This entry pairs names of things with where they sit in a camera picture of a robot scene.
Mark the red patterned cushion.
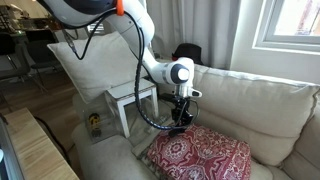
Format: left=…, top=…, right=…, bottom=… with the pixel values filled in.
left=147, top=125, right=251, bottom=180

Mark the black office chair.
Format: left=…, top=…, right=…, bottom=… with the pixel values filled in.
left=26, top=30, right=60, bottom=84

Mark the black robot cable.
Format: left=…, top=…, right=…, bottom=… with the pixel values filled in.
left=59, top=9, right=201, bottom=132

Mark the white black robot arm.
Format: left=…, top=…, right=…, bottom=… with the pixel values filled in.
left=38, top=0, right=202, bottom=129

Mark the large beige pillow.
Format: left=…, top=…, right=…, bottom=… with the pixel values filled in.
left=47, top=32, right=137, bottom=103

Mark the grey white curtain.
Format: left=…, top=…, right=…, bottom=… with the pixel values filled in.
left=146, top=0, right=241, bottom=69

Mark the window with white frame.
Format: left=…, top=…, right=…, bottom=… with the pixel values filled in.
left=253, top=0, right=320, bottom=54

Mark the clear plastic storage box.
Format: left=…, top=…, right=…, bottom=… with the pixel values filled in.
left=83, top=105, right=120, bottom=144

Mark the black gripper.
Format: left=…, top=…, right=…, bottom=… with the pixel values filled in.
left=171, top=96, right=193, bottom=126

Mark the beige fabric sofa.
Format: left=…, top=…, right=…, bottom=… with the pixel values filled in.
left=72, top=65, right=320, bottom=180

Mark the small white wooden chair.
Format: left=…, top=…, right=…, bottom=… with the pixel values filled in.
left=106, top=78, right=159, bottom=138

